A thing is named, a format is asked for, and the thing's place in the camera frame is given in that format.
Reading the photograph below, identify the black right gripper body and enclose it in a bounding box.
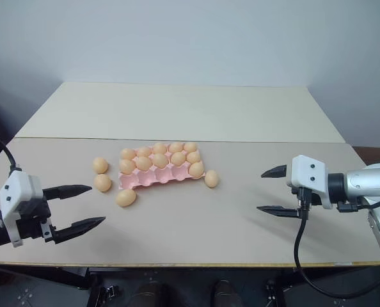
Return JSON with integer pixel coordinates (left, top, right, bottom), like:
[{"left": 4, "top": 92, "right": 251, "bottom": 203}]
[{"left": 290, "top": 185, "right": 322, "bottom": 219}]

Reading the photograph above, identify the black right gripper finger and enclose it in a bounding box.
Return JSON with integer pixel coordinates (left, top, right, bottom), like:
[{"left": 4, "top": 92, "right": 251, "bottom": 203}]
[
  {"left": 256, "top": 205, "right": 299, "bottom": 219},
  {"left": 260, "top": 164, "right": 289, "bottom": 179}
]

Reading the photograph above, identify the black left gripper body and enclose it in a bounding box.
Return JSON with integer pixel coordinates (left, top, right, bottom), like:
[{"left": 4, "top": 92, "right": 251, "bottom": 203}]
[{"left": 17, "top": 174, "right": 56, "bottom": 244}]

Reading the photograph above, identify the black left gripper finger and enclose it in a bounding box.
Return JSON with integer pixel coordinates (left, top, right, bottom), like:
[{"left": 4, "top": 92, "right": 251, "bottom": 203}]
[
  {"left": 42, "top": 184, "right": 93, "bottom": 201},
  {"left": 51, "top": 216, "right": 107, "bottom": 246}
]

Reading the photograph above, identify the pink egg tray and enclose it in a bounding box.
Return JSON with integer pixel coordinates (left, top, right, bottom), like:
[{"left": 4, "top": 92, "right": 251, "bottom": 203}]
[{"left": 117, "top": 142, "right": 207, "bottom": 191}]

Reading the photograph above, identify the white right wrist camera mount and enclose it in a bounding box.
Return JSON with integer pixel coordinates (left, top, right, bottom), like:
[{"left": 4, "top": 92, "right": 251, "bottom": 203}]
[{"left": 285, "top": 155, "right": 333, "bottom": 210}]

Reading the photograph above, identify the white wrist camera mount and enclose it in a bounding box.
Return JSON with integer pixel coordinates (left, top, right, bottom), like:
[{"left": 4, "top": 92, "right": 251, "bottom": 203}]
[
  {"left": 0, "top": 169, "right": 42, "bottom": 248},
  {"left": 285, "top": 155, "right": 333, "bottom": 210}
]

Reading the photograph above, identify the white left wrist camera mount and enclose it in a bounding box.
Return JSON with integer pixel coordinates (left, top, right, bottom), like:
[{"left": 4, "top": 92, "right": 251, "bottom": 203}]
[{"left": 0, "top": 169, "right": 42, "bottom": 248}]

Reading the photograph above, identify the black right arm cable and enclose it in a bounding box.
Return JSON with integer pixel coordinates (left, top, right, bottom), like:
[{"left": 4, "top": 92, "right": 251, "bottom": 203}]
[{"left": 293, "top": 187, "right": 380, "bottom": 297}]

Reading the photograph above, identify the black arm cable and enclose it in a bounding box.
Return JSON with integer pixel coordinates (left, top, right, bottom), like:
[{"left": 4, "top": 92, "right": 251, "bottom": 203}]
[
  {"left": 293, "top": 187, "right": 380, "bottom": 297},
  {"left": 0, "top": 129, "right": 22, "bottom": 174}
]

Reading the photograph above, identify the short black wrist cable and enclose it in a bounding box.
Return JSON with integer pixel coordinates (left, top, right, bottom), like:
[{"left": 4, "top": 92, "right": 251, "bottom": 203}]
[{"left": 336, "top": 197, "right": 380, "bottom": 214}]

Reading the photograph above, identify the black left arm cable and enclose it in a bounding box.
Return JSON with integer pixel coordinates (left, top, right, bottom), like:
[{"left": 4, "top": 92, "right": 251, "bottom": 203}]
[{"left": 0, "top": 129, "right": 22, "bottom": 174}]

